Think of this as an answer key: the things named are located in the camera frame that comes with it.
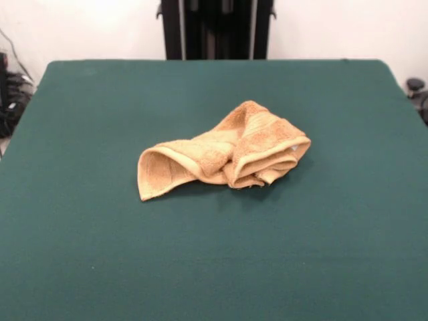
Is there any tan terry towel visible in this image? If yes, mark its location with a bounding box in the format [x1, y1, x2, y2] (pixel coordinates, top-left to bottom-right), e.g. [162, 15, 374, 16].
[137, 100, 312, 202]

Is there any black equipment pile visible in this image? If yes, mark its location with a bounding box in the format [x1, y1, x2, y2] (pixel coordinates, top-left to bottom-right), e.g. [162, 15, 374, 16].
[0, 51, 36, 138]

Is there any dark pedestal leg with knob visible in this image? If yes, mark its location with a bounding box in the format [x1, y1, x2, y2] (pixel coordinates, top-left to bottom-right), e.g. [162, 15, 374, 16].
[406, 78, 428, 126]

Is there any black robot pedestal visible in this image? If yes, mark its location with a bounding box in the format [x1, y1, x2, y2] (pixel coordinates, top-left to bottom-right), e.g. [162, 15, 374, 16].
[155, 0, 278, 61]

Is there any dark green table cloth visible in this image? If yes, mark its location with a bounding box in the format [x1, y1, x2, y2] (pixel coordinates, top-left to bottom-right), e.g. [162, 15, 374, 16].
[0, 59, 428, 321]

